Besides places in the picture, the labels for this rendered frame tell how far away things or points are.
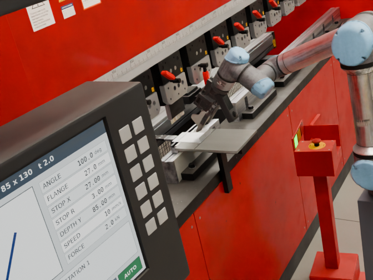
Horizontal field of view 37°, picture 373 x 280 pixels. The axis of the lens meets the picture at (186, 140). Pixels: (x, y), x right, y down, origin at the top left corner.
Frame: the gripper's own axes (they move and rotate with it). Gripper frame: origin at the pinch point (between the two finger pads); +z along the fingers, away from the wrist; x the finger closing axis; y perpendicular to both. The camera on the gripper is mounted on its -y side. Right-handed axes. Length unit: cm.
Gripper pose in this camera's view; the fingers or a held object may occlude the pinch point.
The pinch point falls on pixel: (203, 126)
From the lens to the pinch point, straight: 209.4
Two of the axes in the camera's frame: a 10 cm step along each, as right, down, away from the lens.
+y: -7.9, -6.0, 1.6
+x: -4.9, 4.4, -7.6
